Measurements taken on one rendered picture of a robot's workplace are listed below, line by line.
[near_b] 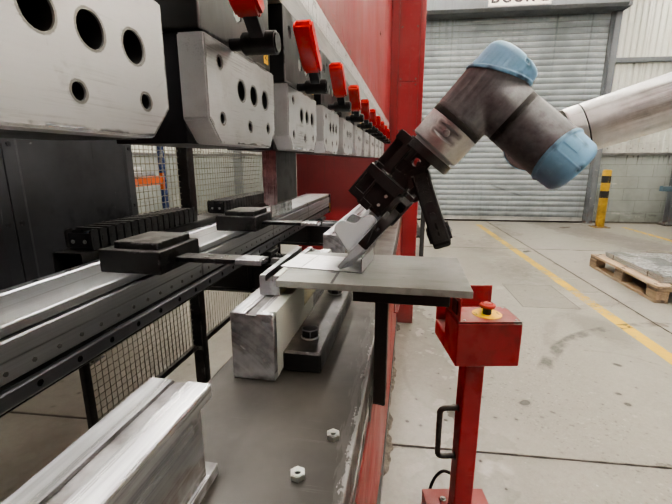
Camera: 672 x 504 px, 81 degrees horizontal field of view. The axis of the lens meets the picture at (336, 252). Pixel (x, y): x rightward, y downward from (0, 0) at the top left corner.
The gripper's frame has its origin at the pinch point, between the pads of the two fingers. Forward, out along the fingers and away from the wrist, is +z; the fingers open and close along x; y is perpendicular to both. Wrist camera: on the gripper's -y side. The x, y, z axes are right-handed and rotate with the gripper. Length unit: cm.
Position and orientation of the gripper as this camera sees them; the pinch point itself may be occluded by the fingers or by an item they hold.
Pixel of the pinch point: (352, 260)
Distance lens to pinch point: 62.2
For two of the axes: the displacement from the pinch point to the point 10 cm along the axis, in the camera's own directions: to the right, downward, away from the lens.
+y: -7.3, -6.8, 0.6
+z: -6.2, 7.0, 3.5
